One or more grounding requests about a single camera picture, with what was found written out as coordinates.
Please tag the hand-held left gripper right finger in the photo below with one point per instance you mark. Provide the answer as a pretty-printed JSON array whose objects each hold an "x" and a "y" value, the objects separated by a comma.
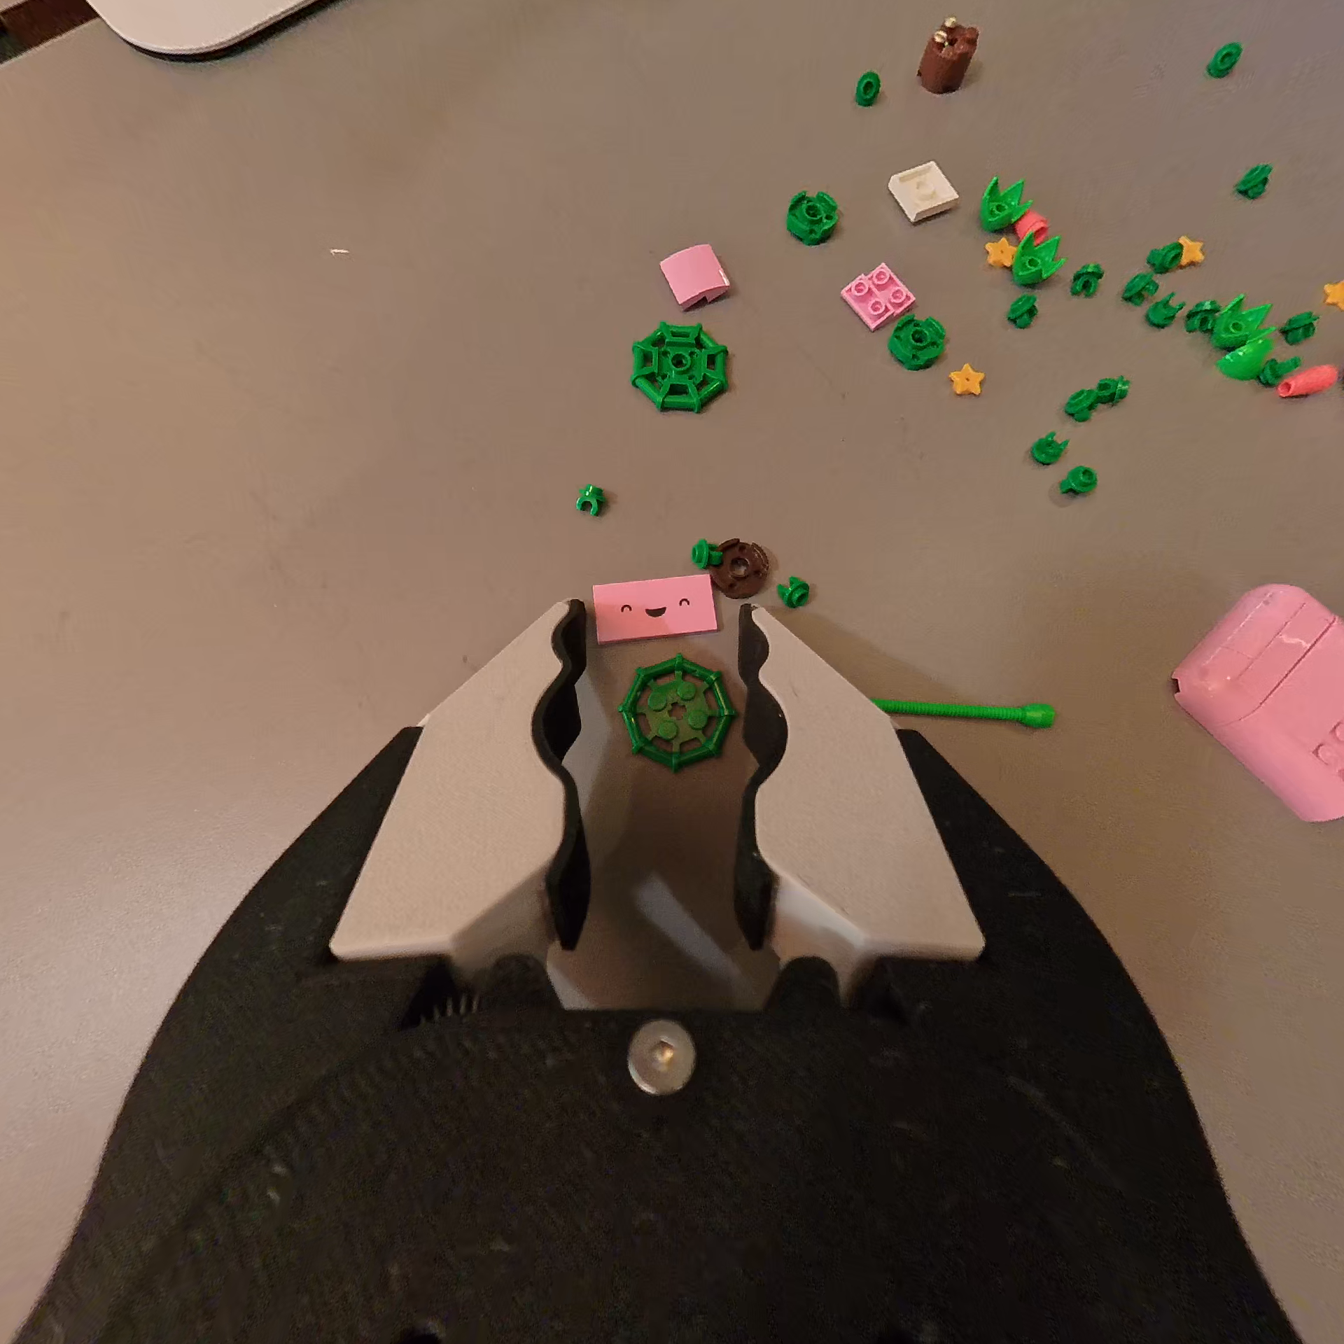
[{"x": 862, "y": 840}]

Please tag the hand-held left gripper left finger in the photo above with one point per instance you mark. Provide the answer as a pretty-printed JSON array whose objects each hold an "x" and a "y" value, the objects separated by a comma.
[{"x": 462, "y": 840}]

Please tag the green web with round plate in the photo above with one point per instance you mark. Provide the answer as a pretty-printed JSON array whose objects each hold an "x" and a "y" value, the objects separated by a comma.
[{"x": 672, "y": 714}]

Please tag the pink brick block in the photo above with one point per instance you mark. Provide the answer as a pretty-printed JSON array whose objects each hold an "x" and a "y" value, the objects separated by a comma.
[{"x": 1260, "y": 714}]

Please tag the green flexible rod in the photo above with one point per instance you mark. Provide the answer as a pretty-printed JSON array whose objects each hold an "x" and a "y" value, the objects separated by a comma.
[{"x": 1034, "y": 716}]

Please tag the pink smiley face tile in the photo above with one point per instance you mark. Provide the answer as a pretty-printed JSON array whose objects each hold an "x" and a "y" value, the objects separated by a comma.
[{"x": 621, "y": 625}]

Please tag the brown round holed plate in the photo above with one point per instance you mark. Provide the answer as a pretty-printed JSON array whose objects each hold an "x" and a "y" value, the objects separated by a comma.
[{"x": 725, "y": 582}]

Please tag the scattered small green clips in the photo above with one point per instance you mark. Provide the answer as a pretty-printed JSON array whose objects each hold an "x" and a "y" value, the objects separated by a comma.
[{"x": 1047, "y": 452}]

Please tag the green round plate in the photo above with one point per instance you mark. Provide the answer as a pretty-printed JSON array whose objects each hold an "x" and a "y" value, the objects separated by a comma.
[
  {"x": 903, "y": 352},
  {"x": 799, "y": 225}
]

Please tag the plain green web piece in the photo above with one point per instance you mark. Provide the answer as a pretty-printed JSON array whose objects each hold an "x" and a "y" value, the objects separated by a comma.
[{"x": 680, "y": 366}]

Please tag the pink curved slope brick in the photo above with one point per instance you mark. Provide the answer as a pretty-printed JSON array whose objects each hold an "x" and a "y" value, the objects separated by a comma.
[{"x": 693, "y": 275}]

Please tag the green spiky leaf piece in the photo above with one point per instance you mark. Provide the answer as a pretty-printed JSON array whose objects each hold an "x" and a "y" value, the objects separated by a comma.
[
  {"x": 998, "y": 215},
  {"x": 1034, "y": 268},
  {"x": 1239, "y": 331}
]

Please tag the green dome piece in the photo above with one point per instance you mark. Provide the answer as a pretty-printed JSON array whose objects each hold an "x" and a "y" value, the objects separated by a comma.
[{"x": 1244, "y": 364}]

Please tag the coral cone piece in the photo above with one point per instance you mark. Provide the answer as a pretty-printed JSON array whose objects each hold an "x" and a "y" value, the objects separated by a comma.
[
  {"x": 1313, "y": 380},
  {"x": 1034, "y": 225}
]

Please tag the white square tile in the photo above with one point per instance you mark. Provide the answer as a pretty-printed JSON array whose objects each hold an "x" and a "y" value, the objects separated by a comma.
[{"x": 913, "y": 199}]

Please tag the brown round brick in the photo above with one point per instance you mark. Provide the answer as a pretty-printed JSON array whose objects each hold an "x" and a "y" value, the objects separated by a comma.
[{"x": 945, "y": 68}]

